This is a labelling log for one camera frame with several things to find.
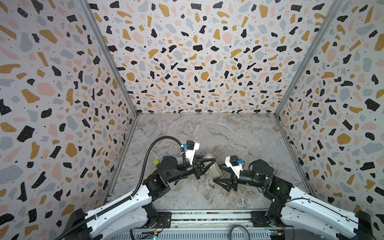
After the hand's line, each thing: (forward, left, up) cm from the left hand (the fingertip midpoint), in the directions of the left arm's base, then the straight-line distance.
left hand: (214, 159), depth 60 cm
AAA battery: (+1, 0, -32) cm, 32 cm away
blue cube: (+19, +28, -33) cm, 48 cm away
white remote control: (-2, 0, -5) cm, 6 cm away
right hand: (-3, -1, -6) cm, 7 cm away
